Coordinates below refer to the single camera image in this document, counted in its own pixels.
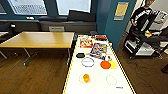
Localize yellow flat disc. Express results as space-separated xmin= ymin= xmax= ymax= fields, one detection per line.
xmin=109 ymin=60 xmax=118 ymax=70

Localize yellow wall sign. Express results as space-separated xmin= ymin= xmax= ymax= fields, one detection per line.
xmin=113 ymin=1 xmax=130 ymax=22

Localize dark bench cushion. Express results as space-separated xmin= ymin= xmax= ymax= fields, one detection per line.
xmin=67 ymin=9 xmax=97 ymax=23

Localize yellow wooden table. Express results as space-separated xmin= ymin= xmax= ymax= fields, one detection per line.
xmin=0 ymin=31 xmax=76 ymax=68
xmin=0 ymin=31 xmax=8 ymax=60

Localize yellow gaming table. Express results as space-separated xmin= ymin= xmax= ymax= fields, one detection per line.
xmin=61 ymin=33 xmax=138 ymax=94

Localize white cart box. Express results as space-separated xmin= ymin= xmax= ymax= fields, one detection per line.
xmin=128 ymin=39 xmax=159 ymax=56

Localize bright wall window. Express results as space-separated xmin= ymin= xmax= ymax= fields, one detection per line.
xmin=0 ymin=3 xmax=7 ymax=15
xmin=55 ymin=0 xmax=92 ymax=16
xmin=7 ymin=0 xmax=48 ymax=16

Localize grey chair back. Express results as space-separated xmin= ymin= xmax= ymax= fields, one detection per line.
xmin=48 ymin=25 xmax=66 ymax=33

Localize small red game piece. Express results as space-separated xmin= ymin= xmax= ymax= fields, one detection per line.
xmin=95 ymin=35 xmax=108 ymax=41

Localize small white sill box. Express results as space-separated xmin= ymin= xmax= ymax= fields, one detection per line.
xmin=25 ymin=15 xmax=35 ymax=20

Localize black flat disc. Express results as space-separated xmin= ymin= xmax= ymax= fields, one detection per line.
xmin=75 ymin=52 xmax=86 ymax=59

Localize black wheeled cart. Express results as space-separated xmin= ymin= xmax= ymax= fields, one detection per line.
xmin=123 ymin=19 xmax=168 ymax=60

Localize small orange game piece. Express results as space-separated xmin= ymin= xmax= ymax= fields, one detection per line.
xmin=100 ymin=60 xmax=112 ymax=70

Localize person in dark shirt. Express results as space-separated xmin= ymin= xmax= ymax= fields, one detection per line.
xmin=129 ymin=0 xmax=162 ymax=34

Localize colourful snack packets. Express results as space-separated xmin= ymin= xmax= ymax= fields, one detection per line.
xmin=89 ymin=41 xmax=109 ymax=61

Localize dark wall bench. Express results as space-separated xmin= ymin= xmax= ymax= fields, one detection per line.
xmin=0 ymin=16 xmax=98 ymax=34

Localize red game box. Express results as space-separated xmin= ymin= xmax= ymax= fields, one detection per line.
xmin=79 ymin=38 xmax=94 ymax=49

